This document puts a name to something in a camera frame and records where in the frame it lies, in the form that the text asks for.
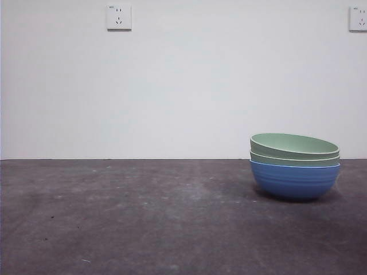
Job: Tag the green ribbed bowl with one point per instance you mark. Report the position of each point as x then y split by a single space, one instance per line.
292 161
295 144

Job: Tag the blue ribbed bowl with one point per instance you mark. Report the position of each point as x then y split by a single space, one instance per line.
295 182

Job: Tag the white wall socket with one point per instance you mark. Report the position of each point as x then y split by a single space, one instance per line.
119 17
358 18

